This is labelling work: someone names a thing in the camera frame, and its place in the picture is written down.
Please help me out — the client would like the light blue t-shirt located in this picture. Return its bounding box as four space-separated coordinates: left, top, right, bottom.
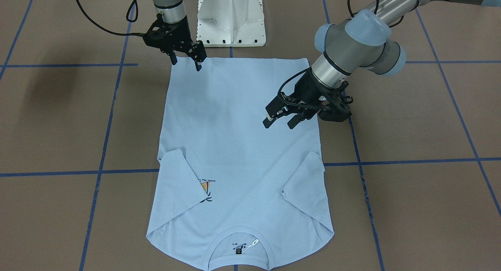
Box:
146 57 335 271

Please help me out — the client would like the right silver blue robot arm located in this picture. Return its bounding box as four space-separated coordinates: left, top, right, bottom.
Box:
140 0 207 71

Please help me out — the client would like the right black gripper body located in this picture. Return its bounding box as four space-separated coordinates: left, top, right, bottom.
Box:
142 13 207 63

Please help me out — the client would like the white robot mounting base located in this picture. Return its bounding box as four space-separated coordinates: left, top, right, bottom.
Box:
196 0 267 48

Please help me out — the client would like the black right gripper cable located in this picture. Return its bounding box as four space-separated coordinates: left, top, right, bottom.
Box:
72 0 157 38

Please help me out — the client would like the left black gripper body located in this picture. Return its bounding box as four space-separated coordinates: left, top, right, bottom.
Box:
265 68 353 122

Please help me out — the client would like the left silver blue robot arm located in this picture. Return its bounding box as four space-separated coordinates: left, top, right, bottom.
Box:
263 0 500 129

